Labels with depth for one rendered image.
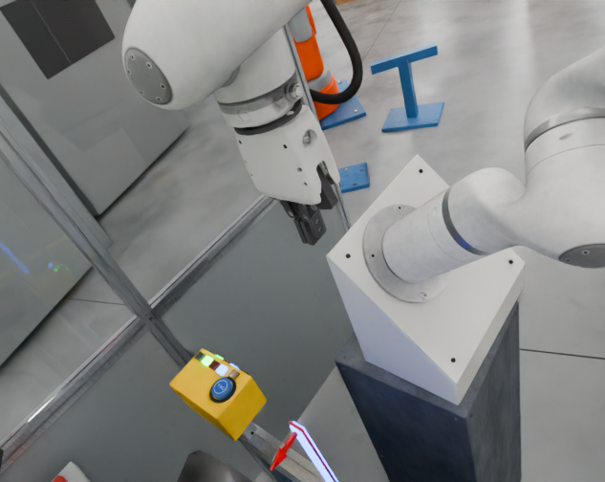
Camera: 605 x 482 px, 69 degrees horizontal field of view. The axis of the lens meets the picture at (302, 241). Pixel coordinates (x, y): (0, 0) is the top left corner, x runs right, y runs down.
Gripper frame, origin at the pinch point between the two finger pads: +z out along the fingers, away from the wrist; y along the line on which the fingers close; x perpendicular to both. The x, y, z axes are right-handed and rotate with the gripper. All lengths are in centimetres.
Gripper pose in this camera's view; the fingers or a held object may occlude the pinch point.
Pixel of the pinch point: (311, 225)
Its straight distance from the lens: 55.0
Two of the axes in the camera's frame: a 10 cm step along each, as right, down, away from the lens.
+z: 3.1, 7.4, 6.0
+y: -7.5, -2.1, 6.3
